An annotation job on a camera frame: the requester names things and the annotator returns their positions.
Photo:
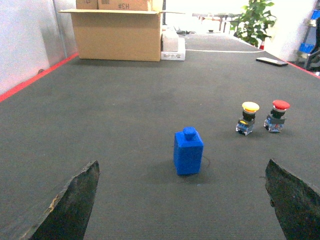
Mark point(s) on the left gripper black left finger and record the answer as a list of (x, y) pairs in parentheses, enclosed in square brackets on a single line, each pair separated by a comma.
[(68, 215)]

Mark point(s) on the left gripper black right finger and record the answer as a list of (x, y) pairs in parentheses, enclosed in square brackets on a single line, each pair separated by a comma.
[(296, 203)]

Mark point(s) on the blue block part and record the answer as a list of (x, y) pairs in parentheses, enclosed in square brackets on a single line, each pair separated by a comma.
[(187, 151)]

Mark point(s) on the black smartphone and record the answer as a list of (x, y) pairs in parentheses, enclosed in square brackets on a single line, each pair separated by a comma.
[(270, 61)]

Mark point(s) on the orange traffic cone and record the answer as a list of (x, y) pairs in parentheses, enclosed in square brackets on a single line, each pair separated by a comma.
[(262, 45)]

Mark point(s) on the green potted plant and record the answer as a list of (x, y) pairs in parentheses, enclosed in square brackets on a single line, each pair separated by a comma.
[(252, 24)]

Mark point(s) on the large cardboard box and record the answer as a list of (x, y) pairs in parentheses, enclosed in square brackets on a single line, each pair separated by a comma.
[(122, 35)]

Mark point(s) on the white flat box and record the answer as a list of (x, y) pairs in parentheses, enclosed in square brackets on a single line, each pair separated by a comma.
[(179, 55)]

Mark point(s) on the white box on top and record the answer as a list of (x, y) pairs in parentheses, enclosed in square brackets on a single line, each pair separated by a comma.
[(170, 41)]

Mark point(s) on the upper cardboard box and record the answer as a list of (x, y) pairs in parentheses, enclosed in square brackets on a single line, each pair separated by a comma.
[(122, 5)]

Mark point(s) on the red push button switch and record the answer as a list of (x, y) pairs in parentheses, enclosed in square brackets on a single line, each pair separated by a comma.
[(275, 120)]

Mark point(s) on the yellow push button switch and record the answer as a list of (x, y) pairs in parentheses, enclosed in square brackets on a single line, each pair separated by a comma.
[(246, 123)]

